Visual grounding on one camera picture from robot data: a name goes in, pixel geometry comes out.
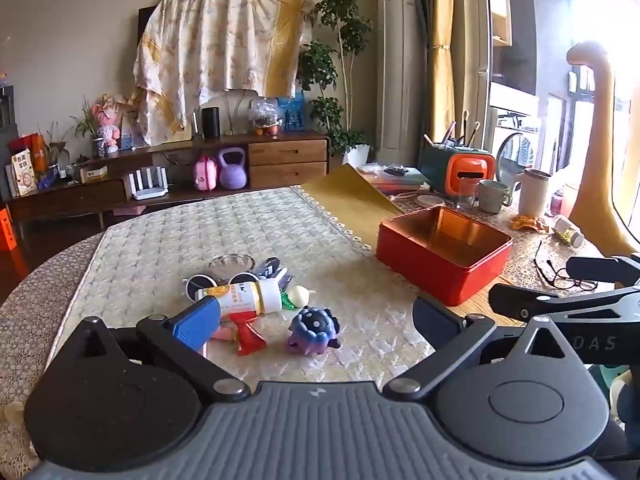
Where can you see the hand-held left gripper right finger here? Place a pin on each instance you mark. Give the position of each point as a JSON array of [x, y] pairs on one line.
[[436, 321]]

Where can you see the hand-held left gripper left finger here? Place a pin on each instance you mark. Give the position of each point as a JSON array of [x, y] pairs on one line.
[[194, 321]]

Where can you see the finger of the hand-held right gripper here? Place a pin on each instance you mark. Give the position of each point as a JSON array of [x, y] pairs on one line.
[[530, 305], [610, 270]]

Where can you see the small pink tube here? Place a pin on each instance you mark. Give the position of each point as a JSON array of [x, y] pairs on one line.
[[222, 335]]

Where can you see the white-framed round sunglasses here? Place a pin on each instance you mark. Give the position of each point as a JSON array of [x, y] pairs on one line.
[[197, 282]]

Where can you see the red orange toy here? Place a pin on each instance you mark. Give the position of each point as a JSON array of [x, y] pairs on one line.
[[250, 335]]

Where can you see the red tin box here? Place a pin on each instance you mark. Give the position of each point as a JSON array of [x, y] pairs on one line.
[[430, 262]]

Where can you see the white bottle orange label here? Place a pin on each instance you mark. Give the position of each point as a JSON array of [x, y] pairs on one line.
[[250, 297]]

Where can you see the purple blue toy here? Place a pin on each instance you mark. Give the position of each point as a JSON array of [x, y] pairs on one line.
[[312, 330]]

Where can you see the black eyeglasses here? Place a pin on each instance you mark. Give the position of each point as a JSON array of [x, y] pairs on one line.
[[564, 277]]

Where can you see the gold patterned tablecloth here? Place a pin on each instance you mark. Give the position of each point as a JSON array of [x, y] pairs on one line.
[[530, 255]]

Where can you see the clear pill bottle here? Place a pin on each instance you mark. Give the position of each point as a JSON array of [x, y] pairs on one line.
[[567, 230]]

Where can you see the orange snack wrapper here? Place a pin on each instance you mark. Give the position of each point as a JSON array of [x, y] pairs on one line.
[[530, 222]]

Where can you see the cream quilted table mat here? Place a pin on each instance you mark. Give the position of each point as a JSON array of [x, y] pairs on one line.
[[200, 230]]

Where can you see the tall white mug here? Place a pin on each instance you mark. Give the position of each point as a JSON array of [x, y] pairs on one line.
[[534, 195]]

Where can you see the yellow chair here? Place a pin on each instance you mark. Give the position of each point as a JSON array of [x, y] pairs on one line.
[[605, 160]]

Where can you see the green mug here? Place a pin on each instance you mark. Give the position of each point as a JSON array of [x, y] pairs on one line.
[[491, 197]]

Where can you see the beige round lid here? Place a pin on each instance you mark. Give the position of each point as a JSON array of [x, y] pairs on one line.
[[430, 201]]

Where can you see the clear glass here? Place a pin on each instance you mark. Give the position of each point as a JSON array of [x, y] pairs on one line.
[[466, 195]]

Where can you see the white router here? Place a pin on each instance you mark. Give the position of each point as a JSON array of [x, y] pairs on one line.
[[146, 189]]

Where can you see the pink toy bag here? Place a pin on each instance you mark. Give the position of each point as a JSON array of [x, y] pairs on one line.
[[206, 175]]

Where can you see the stack of books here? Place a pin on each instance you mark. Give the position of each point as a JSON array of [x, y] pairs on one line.
[[395, 177]]

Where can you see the green orange tissue box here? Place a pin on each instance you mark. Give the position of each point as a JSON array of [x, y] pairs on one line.
[[435, 170]]

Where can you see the yellow table mat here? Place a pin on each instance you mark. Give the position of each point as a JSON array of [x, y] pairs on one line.
[[350, 195]]

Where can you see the purple kettlebell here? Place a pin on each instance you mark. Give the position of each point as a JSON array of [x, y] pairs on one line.
[[232, 172]]

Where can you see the washing machine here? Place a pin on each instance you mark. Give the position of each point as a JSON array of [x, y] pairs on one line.
[[515, 120]]

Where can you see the small beige box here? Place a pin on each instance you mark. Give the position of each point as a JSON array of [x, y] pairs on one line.
[[94, 174]]

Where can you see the bundle of pens and brushes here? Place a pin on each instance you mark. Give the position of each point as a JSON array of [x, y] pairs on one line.
[[450, 132]]

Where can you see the wooden TV cabinet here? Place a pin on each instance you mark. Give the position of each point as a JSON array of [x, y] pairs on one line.
[[287, 152]]

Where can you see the black speaker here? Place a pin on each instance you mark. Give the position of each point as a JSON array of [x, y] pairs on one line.
[[210, 122]]

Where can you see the small plant in vase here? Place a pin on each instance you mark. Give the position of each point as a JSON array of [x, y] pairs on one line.
[[97, 145]]

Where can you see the beige fan-shaped ornament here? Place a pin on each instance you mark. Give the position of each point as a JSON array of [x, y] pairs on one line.
[[237, 110]]

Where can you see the plastic bag of fruit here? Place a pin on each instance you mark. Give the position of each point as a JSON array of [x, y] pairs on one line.
[[265, 117]]

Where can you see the pink doll bouquet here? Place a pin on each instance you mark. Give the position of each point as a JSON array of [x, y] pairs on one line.
[[109, 120]]

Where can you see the printed snack bag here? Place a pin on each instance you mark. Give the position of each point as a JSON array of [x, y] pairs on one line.
[[24, 172]]

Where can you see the blue bottle pack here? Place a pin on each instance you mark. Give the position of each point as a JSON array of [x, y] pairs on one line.
[[291, 112]]

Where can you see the red paper bag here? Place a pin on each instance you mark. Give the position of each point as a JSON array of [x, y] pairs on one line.
[[35, 142]]

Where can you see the standing air conditioner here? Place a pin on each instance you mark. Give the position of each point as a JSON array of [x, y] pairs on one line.
[[400, 60]]

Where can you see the floral cloth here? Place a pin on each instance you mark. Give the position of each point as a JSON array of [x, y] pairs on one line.
[[215, 45]]

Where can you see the yellow curtain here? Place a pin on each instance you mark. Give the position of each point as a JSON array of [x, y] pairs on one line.
[[445, 35]]

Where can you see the potted green plant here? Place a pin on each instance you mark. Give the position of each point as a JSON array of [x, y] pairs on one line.
[[345, 20]]

